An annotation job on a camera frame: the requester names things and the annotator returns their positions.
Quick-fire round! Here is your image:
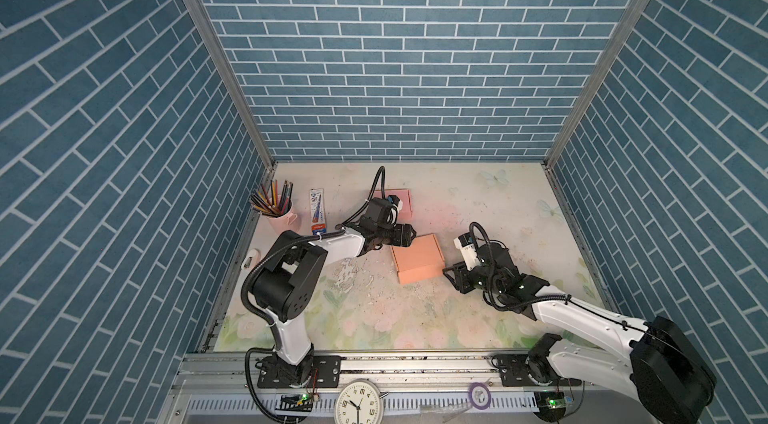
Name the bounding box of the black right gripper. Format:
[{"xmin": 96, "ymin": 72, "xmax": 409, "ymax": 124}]
[{"xmin": 440, "ymin": 258, "xmax": 503, "ymax": 297}]

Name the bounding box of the pink cardboard box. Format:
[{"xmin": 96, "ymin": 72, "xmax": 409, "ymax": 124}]
[{"xmin": 385, "ymin": 189, "xmax": 413, "ymax": 223}]

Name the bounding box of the tan cardboard box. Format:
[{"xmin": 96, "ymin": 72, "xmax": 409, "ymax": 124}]
[{"xmin": 391, "ymin": 234, "xmax": 445, "ymax": 285}]

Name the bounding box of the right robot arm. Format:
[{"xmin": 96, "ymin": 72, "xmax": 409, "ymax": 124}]
[{"xmin": 443, "ymin": 233, "xmax": 716, "ymax": 423}]

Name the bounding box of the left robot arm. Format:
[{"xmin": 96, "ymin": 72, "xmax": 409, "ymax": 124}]
[{"xmin": 240, "ymin": 198, "xmax": 417, "ymax": 387}]

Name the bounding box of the white blue pencil box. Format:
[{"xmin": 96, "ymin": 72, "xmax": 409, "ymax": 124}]
[{"xmin": 309, "ymin": 188, "xmax": 327, "ymax": 235}]

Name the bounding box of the pink metal pencil bucket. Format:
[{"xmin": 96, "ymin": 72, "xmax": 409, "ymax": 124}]
[{"xmin": 267, "ymin": 201, "xmax": 302, "ymax": 234}]

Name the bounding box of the purple tape roll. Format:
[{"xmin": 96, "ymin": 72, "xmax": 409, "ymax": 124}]
[{"xmin": 468, "ymin": 382, "xmax": 492, "ymax": 410}]

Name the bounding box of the bundle of coloured pencils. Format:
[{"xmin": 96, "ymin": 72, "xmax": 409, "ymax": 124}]
[{"xmin": 249, "ymin": 180, "xmax": 294, "ymax": 218}]

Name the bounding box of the white round object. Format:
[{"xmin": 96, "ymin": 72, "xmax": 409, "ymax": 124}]
[{"xmin": 240, "ymin": 249, "xmax": 261, "ymax": 270}]

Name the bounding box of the white wall clock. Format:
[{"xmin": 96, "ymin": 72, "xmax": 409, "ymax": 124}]
[{"xmin": 334, "ymin": 379, "xmax": 384, "ymax": 424}]

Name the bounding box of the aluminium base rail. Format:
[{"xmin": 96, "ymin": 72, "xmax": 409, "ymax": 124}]
[{"xmin": 158, "ymin": 350, "xmax": 655, "ymax": 423}]

